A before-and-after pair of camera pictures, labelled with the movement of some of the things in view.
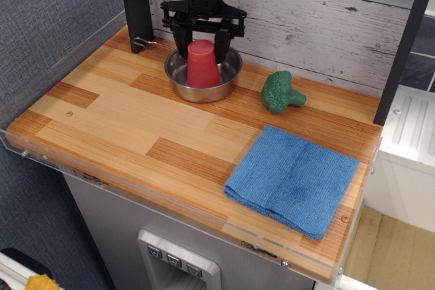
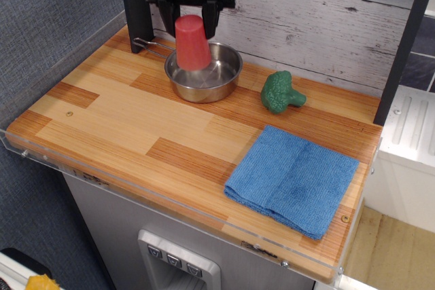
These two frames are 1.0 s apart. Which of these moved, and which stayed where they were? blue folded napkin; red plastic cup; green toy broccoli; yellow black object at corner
Moved: red plastic cup
Stayed: yellow black object at corner; green toy broccoli; blue folded napkin
